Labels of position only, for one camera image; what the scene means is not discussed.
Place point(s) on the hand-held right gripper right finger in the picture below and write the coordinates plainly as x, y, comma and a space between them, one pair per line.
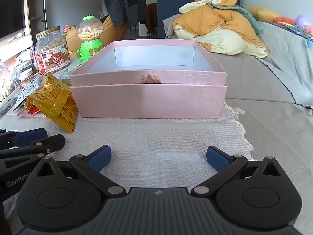
217, 159

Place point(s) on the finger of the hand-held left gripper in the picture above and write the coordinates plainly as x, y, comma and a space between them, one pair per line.
49, 144
29, 137

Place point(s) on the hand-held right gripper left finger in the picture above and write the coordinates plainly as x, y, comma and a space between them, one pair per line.
99, 159

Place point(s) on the yellow snack packet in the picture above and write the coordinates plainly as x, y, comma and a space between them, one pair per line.
52, 95

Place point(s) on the small red snack packet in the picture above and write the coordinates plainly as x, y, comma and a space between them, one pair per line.
30, 109

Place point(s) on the white printed snack packet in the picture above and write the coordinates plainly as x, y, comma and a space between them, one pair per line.
29, 88

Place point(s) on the clear glass nut jar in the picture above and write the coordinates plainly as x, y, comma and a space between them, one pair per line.
5, 83

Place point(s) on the white fringed cloth mat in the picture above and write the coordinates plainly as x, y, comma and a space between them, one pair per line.
156, 134

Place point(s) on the dark glass jar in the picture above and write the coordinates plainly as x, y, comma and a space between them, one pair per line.
24, 69

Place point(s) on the glass peanut jar red label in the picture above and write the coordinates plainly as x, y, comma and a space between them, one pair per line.
52, 51

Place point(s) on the green candy dispenser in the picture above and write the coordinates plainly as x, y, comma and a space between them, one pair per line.
90, 44

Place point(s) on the black television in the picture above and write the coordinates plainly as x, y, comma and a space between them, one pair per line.
11, 7

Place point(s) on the white display shelf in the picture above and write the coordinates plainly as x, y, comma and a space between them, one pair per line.
35, 5

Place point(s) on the orange white plush toy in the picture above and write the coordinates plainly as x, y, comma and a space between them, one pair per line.
220, 24

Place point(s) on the grey pillow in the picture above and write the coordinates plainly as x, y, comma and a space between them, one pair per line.
168, 27

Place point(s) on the pile of colourful toys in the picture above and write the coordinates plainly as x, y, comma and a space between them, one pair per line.
293, 27

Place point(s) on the yellow pillow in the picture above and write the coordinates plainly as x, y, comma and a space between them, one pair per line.
262, 13

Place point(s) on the dark grey jacket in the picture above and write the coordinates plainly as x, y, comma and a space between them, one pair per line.
124, 5

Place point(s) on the dark blue cabinet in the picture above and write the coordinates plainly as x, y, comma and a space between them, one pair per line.
168, 7

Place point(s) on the purple ball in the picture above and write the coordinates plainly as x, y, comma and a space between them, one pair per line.
303, 20

